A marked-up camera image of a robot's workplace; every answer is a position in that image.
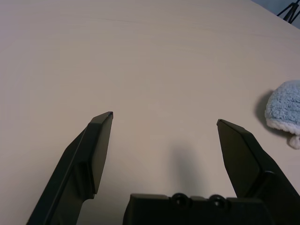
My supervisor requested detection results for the black tripod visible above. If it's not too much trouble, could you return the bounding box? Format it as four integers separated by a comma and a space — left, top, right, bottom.
276, 1, 300, 24

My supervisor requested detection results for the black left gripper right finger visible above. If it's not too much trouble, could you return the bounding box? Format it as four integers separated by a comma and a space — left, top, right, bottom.
217, 119, 300, 225

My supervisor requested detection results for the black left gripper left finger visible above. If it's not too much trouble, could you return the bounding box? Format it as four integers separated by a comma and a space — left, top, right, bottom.
27, 112, 114, 225

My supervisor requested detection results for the light blue fluffy rag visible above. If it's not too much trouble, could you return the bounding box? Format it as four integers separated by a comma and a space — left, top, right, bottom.
264, 80, 300, 150

